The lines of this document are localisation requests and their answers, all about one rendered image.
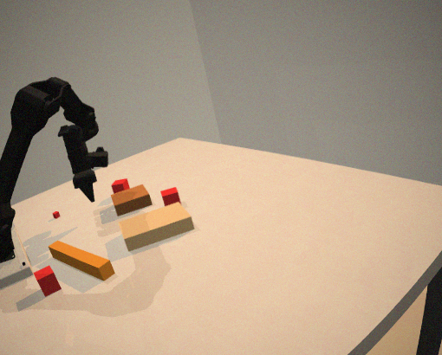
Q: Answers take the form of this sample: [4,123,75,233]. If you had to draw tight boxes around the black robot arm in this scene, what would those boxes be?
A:
[0,77,108,263]

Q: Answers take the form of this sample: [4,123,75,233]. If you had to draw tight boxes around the orange long rectangular bar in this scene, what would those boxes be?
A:
[49,241,115,281]

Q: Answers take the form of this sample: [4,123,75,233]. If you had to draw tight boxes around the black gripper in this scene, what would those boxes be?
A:
[67,145,97,203]

